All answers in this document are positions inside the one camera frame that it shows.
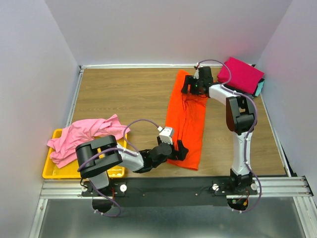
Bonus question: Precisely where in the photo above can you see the orange t shirt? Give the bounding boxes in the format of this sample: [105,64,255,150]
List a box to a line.
[165,70,208,171]

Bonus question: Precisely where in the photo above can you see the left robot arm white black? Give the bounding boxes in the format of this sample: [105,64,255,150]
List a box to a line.
[75,135,189,196]

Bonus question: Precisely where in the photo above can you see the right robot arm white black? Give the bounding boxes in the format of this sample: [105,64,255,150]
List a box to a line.
[181,66,258,194]

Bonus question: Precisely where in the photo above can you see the folded magenta t shirt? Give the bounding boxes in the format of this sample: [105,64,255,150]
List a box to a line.
[224,57,264,97]

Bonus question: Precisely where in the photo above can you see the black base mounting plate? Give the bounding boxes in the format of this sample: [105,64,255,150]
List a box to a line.
[81,176,258,212]

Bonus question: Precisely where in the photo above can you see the pink t shirt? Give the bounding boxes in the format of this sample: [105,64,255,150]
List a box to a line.
[47,114,126,169]

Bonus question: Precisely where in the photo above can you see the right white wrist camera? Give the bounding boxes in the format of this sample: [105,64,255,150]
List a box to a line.
[193,62,201,80]

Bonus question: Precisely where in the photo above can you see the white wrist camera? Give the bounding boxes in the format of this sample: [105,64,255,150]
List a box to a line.
[193,62,201,80]
[157,126,174,145]

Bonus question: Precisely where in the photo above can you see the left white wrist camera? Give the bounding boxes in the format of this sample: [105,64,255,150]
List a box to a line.
[157,126,174,145]

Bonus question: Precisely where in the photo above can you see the aluminium frame rail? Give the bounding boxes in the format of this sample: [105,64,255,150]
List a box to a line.
[40,177,313,199]

